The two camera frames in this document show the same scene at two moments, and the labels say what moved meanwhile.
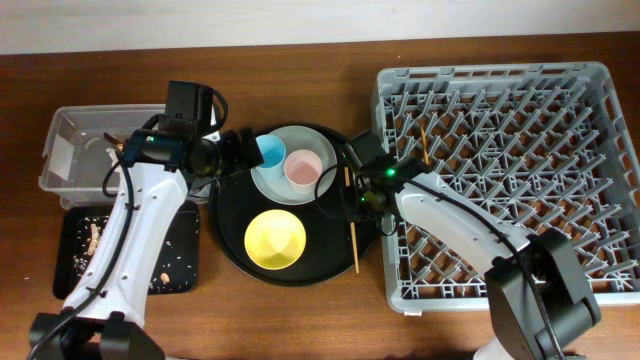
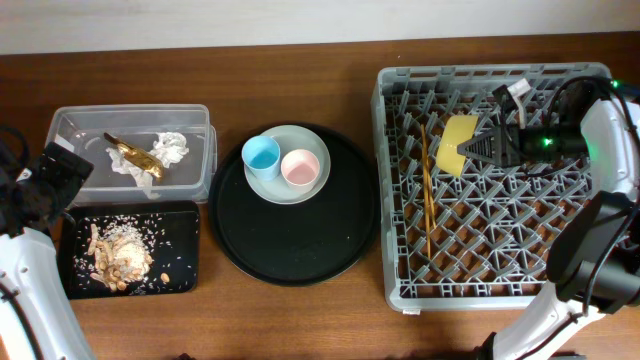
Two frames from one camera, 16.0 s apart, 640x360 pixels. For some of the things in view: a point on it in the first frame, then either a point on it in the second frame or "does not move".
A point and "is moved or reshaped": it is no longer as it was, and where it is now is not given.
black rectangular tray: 78,234 does not move
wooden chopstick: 348,183 is moved or reshaped
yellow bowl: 275,239 -> 458,129
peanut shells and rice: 176,267 is moved or reshaped
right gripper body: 358,201 -> 537,143
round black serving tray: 336,244 does not move
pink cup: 302,169 does not move
